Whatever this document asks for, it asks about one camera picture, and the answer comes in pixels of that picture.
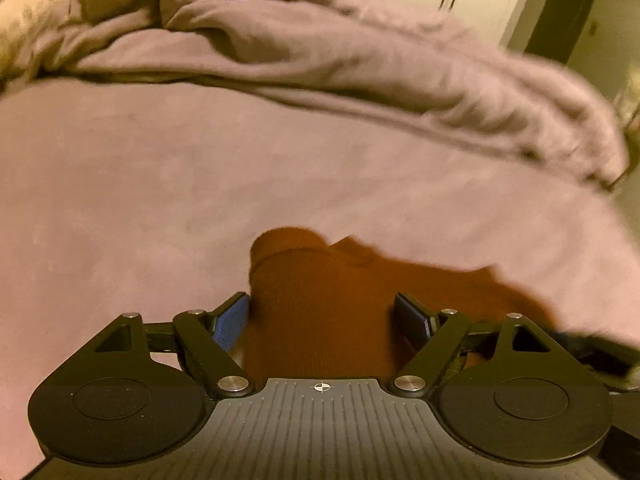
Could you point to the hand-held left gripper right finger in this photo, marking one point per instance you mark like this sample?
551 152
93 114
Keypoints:
417 321

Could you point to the dark wooden post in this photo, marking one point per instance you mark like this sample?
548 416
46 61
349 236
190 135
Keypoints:
565 5

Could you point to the crumpled purple duvet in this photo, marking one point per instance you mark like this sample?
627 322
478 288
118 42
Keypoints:
310 55

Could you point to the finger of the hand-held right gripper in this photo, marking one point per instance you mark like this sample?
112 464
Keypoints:
607 352

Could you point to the pale patterned pillow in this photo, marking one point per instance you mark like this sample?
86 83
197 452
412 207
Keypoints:
30 15

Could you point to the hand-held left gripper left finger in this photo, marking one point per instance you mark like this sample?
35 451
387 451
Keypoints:
232 324

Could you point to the rust orange shirt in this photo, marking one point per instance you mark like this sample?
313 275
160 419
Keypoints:
325 310

